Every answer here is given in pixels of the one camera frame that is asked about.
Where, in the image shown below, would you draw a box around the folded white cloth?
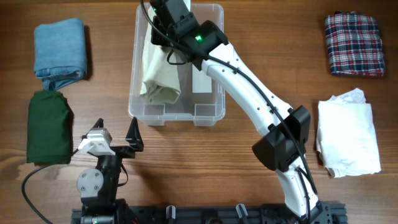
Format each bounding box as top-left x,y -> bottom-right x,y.
316,88 -> 381,178

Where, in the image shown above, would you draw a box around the folded dark green cloth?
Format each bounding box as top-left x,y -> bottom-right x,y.
26,90 -> 72,164

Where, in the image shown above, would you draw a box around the plaid flannel shirt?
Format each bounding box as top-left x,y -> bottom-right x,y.
325,11 -> 386,77

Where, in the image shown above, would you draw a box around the folded blue denim jeans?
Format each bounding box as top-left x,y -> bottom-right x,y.
34,18 -> 88,91

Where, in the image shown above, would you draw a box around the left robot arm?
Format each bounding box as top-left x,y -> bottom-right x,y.
71,118 -> 144,224

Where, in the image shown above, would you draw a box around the clear plastic storage bin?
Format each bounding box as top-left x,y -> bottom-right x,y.
128,6 -> 225,126

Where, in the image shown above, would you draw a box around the white label in bin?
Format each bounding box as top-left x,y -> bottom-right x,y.
192,66 -> 212,93

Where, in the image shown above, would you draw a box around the cream cloth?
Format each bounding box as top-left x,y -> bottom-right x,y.
140,25 -> 181,104

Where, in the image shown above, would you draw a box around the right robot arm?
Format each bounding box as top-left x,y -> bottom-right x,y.
147,1 -> 322,223

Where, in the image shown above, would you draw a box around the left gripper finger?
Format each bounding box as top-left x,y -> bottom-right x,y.
81,118 -> 104,139
125,117 -> 144,152

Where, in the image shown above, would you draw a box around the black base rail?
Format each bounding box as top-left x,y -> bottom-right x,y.
70,202 -> 348,224

